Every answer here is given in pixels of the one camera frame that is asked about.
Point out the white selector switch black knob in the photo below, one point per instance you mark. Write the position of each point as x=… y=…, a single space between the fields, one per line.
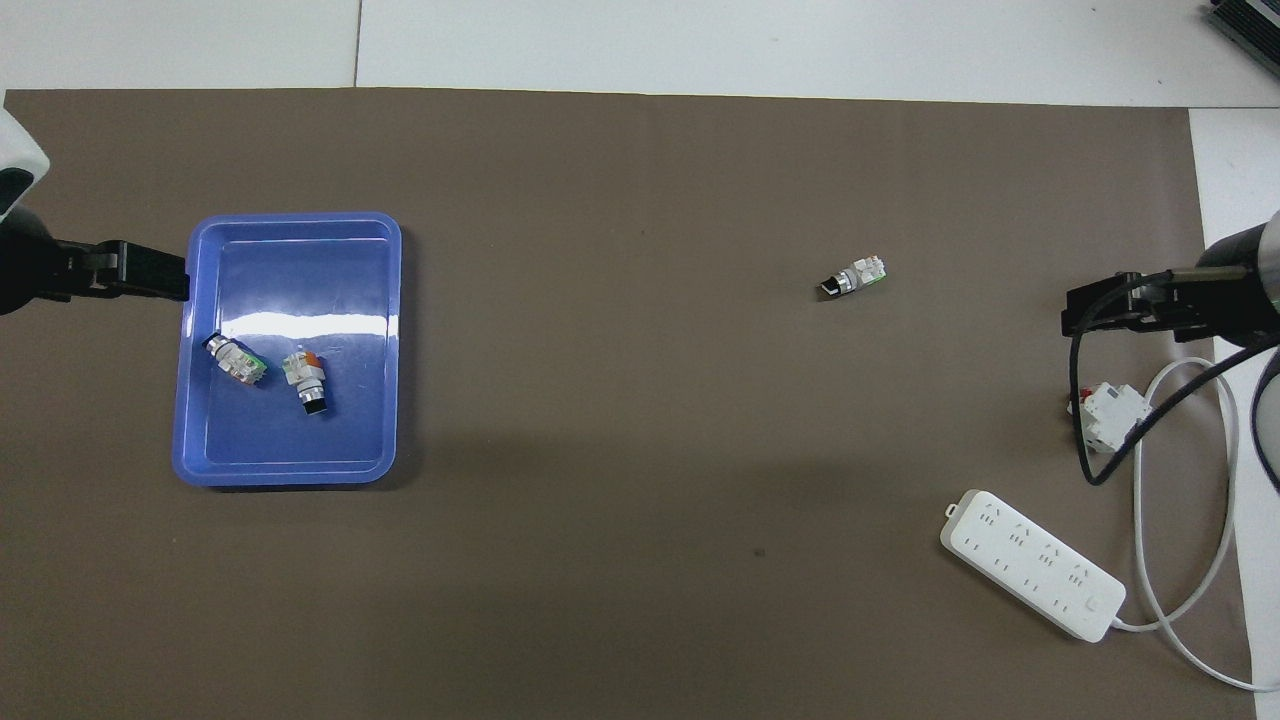
x=305 y=378

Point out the white circuit breaker red lever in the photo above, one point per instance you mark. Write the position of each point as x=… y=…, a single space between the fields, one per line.
x=1108 y=415

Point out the brown table mat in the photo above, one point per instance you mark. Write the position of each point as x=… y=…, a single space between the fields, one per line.
x=640 y=450

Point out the orange-tipped switch part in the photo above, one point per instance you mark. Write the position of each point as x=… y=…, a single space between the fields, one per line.
x=235 y=360

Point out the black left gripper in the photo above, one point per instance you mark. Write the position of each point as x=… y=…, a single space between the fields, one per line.
x=25 y=270

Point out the white power strip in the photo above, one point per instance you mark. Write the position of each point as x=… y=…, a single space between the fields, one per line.
x=1030 y=560

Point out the white orange small part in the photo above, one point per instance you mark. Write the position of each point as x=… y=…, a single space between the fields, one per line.
x=858 y=277

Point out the blue plastic tray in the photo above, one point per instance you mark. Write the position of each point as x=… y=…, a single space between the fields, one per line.
x=290 y=450

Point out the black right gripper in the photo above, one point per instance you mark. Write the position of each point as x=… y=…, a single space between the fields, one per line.
x=1225 y=300

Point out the grey ribbed device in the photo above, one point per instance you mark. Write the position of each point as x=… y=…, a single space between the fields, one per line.
x=1250 y=25

